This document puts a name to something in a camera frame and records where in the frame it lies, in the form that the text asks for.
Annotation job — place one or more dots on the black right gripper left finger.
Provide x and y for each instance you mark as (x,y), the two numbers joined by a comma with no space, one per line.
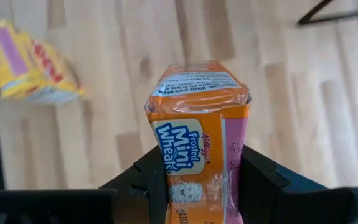
(147,186)

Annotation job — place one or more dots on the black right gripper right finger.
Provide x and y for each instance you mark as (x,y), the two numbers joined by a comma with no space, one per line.
(266,193)

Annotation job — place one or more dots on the orange Mini Wheats cereal box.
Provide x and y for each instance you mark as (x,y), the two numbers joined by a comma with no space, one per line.
(197,124)

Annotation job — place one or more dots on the yellow Corn Pops cereal box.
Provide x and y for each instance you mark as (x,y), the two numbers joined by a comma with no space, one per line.
(26,68)

